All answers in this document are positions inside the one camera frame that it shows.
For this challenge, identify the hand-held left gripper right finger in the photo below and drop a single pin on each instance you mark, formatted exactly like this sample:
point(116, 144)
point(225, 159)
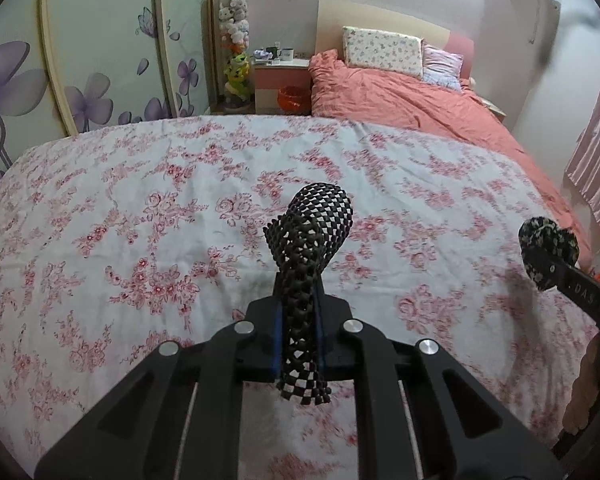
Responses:
point(325, 355)

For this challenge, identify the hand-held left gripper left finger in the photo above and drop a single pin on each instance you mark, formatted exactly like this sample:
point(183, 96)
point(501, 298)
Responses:
point(278, 342)

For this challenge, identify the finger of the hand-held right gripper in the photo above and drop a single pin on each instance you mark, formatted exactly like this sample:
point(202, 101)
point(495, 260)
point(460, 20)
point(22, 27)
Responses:
point(542, 260)

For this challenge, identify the black floral scrunchie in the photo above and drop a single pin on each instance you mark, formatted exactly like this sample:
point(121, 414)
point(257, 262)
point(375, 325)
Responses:
point(550, 232)

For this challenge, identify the black and white checkered band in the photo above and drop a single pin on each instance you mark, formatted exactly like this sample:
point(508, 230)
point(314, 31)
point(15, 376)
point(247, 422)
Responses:
point(320, 220)

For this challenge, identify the person's right hand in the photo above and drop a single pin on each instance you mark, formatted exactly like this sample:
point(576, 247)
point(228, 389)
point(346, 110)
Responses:
point(587, 390)

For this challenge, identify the wooden nightstand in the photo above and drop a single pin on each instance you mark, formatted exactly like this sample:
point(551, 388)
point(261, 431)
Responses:
point(495, 110)

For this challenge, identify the pink duvet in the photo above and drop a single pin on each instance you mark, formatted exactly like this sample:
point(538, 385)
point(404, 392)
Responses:
point(430, 110)

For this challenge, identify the pink floral bed sheet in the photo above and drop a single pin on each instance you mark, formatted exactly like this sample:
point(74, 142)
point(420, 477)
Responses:
point(130, 210)

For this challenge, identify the pink striped pillow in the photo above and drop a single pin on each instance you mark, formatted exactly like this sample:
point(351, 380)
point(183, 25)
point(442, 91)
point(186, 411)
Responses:
point(442, 67)

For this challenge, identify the small orange waste bin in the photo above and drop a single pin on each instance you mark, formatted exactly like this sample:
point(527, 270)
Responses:
point(294, 100)

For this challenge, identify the floral print pillow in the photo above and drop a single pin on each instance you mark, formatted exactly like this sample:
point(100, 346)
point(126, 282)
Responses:
point(382, 52)

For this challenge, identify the pink nightstand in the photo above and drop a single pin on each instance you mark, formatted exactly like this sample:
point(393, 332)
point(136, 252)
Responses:
point(280, 80)

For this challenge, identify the white mug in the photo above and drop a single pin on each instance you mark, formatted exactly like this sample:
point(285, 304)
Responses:
point(287, 53)

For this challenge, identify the dark mug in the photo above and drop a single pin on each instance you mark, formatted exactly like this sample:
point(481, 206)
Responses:
point(272, 52)

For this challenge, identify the cream and pink headboard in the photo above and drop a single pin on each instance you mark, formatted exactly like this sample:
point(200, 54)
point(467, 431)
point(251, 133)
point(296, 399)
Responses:
point(380, 15)

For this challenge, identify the column of plush toys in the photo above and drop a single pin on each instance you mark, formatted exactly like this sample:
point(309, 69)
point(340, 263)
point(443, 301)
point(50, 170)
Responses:
point(235, 35)

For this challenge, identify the floral sliding wardrobe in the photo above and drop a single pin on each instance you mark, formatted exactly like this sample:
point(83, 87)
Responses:
point(105, 35)

